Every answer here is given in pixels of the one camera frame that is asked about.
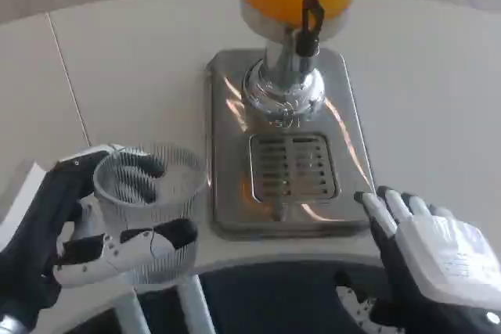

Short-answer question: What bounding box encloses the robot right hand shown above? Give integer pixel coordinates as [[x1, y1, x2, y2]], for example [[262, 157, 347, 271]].
[[335, 186, 501, 334]]

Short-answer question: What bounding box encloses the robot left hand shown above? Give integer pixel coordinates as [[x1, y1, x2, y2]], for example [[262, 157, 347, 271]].
[[0, 142, 199, 327]]

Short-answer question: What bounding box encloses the clear ribbed glass cup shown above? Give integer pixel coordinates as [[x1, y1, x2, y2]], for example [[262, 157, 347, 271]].
[[92, 142, 209, 285]]

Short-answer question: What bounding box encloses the steel drip tray grid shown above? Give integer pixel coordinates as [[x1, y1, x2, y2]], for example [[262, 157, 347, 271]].
[[248, 132, 340, 204]]

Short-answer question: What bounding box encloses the black dispenser tap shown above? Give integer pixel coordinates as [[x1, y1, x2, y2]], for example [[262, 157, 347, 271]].
[[295, 0, 326, 58]]

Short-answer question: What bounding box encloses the white metal frame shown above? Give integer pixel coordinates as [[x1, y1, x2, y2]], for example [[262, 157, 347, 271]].
[[74, 270, 217, 334]]

